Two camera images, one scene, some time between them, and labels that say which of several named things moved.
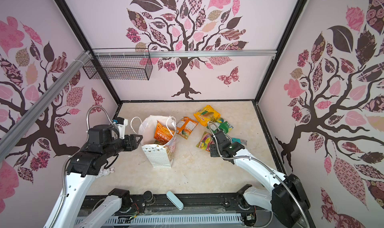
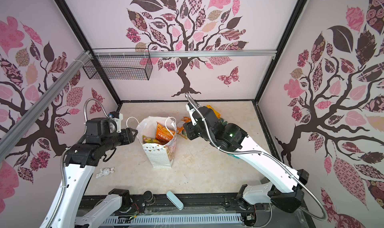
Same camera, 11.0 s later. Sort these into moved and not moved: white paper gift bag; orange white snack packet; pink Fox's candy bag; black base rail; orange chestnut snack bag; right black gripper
Moved: right black gripper; pink Fox's candy bag
Not moved: black base rail; orange white snack packet; orange chestnut snack bag; white paper gift bag
